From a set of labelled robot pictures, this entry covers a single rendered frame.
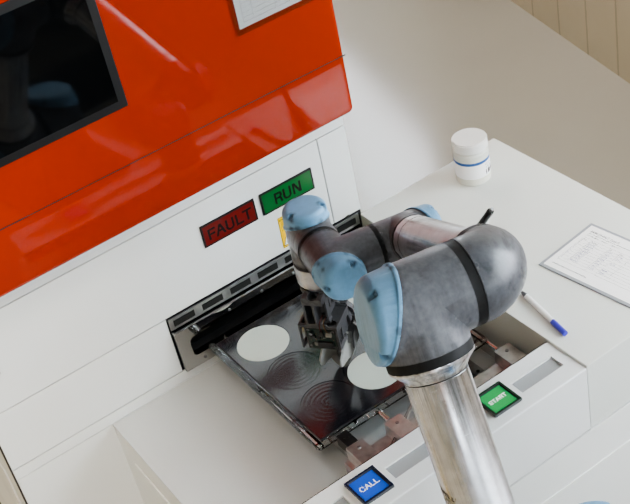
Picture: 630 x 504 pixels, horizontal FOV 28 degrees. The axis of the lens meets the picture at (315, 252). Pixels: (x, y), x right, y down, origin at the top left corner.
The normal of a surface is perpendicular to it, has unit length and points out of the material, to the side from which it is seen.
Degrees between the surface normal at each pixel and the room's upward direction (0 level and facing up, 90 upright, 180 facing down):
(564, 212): 0
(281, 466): 0
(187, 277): 90
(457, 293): 56
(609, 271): 0
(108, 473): 90
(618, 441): 90
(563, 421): 90
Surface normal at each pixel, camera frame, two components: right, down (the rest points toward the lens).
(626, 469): 0.56, 0.41
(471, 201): -0.18, -0.78
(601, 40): -0.91, 0.37
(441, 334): 0.32, 0.05
